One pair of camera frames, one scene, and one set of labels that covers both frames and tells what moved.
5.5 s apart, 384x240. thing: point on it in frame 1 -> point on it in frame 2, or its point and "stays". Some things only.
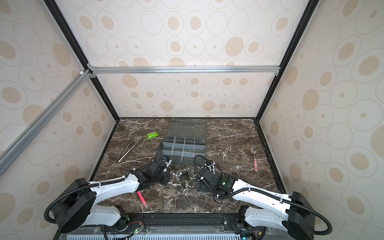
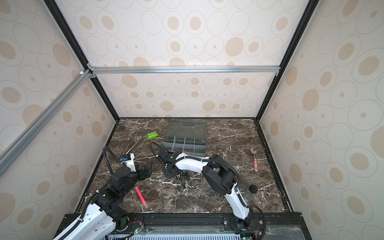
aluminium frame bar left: [11, 153] stays
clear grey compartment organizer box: [184, 142] stays
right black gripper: [201, 188] -> [167, 175]
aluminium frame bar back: [93, 70] stays
